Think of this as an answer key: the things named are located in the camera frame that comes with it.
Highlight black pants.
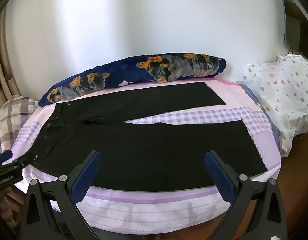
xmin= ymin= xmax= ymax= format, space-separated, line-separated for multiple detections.
xmin=35 ymin=82 xmax=267 ymax=191

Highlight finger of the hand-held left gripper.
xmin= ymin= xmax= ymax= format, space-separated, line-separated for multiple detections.
xmin=8 ymin=152 xmax=39 ymax=167

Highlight beige curtain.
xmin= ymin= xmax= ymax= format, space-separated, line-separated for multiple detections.
xmin=0 ymin=10 xmax=21 ymax=114

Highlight navy dog-print blanket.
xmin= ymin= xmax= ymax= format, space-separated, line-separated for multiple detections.
xmin=38 ymin=52 xmax=227 ymax=107

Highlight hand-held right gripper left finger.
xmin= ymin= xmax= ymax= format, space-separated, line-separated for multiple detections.
xmin=19 ymin=151 xmax=102 ymax=240

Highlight blue grey quilt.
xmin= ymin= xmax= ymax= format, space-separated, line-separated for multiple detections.
xmin=236 ymin=82 xmax=287 ymax=155

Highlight pink purple checked bedsheet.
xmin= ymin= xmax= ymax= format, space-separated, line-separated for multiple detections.
xmin=1 ymin=77 xmax=282 ymax=237

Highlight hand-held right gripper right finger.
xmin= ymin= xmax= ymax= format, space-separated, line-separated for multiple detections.
xmin=204 ymin=150 xmax=288 ymax=240

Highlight plaid pillow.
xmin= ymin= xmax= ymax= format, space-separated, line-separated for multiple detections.
xmin=0 ymin=94 xmax=41 ymax=157

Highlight dark framed wall panel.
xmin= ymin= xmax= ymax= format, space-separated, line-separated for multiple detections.
xmin=279 ymin=0 xmax=308 ymax=62

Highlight white cloth with coloured shapes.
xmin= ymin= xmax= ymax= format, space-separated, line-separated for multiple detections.
xmin=236 ymin=54 xmax=308 ymax=155

